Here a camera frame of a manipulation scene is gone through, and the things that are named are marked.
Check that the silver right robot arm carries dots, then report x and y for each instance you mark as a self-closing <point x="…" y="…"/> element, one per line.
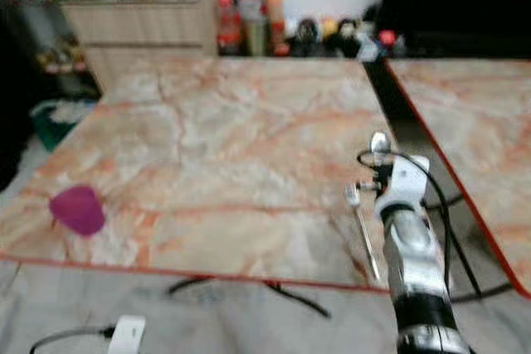
<point x="411" y="263"/>

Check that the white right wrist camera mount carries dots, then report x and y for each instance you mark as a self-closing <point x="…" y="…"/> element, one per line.
<point x="405" y="178"/>

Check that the steel canister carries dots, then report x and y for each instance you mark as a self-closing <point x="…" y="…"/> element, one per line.
<point x="255" y="39"/>

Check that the tall red lid jar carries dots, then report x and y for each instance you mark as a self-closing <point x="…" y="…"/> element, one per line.
<point x="271" y="12"/>

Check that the small white box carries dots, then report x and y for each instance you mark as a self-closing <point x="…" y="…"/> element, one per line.
<point x="368" y="49"/>

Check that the light wooden cabinet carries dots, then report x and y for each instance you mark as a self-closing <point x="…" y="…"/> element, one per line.
<point x="141" y="31"/>

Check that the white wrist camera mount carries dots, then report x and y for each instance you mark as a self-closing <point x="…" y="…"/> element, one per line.
<point x="127" y="336"/>
<point x="405" y="178"/>

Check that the purple plastic cup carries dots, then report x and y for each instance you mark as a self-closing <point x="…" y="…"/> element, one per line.
<point x="77" y="210"/>

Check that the green basket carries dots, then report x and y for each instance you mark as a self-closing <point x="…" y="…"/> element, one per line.
<point x="60" y="130"/>

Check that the black television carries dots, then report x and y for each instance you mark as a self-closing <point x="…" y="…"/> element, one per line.
<point x="448" y="6"/>

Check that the red lid plastic jar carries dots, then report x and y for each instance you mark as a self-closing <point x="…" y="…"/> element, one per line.
<point x="227" y="29"/>
<point x="249" y="4"/>

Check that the steel fork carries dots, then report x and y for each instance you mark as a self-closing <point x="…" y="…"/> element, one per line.
<point x="362" y="230"/>

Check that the steel spoon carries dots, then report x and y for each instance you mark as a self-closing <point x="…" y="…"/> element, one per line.
<point x="379" y="143"/>

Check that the black folding table legs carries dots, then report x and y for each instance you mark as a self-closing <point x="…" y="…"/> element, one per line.
<point x="299" y="300"/>

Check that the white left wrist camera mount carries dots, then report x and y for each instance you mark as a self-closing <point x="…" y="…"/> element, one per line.
<point x="127" y="336"/>

